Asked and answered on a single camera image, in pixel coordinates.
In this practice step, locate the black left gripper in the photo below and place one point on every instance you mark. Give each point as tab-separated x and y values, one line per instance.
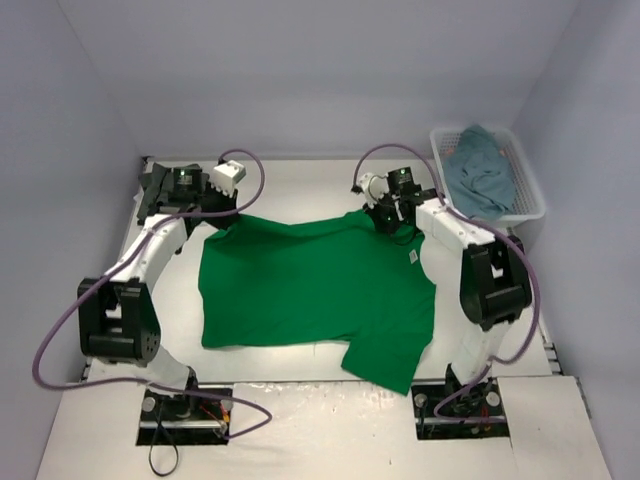
220	205

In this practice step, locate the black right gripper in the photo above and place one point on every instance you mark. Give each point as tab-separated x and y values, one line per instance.
385	216

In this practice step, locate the grey t-shirt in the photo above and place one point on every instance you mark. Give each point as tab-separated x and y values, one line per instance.
171	190

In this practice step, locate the green t-shirt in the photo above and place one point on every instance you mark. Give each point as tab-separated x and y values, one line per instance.
267	284

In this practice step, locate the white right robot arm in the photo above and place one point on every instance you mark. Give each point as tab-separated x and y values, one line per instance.
494	284

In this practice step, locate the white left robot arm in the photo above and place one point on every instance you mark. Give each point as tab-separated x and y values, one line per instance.
118	322

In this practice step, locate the light blue t-shirt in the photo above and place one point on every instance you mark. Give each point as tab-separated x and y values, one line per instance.
479	176

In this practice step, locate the white plastic laundry basket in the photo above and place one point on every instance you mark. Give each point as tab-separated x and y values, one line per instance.
529	203

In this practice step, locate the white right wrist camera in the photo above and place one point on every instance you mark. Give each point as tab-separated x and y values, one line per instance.
373	187

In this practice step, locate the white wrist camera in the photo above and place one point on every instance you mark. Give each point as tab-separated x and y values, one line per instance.
373	187
226	176

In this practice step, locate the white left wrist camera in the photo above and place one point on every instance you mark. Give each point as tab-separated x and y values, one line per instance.
226	176

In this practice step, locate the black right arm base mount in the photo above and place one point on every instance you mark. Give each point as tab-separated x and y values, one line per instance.
479	414

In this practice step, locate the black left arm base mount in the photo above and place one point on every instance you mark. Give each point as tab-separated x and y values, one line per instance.
184	421

